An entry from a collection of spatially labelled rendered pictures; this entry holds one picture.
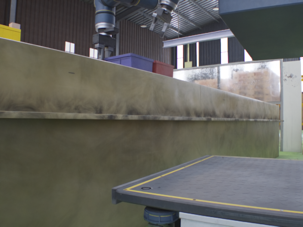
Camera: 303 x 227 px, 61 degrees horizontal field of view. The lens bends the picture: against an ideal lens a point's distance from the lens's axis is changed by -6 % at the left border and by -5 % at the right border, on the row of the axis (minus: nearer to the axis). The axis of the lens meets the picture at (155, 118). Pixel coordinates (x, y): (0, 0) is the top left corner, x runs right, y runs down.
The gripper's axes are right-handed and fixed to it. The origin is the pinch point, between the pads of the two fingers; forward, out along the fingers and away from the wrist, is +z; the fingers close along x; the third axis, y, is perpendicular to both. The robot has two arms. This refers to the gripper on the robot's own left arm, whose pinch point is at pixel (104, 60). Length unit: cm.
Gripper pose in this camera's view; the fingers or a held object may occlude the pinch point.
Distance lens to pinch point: 151.4
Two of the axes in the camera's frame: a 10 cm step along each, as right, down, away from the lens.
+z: -0.1, 10.0, -0.1
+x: -5.9, -0.1, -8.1
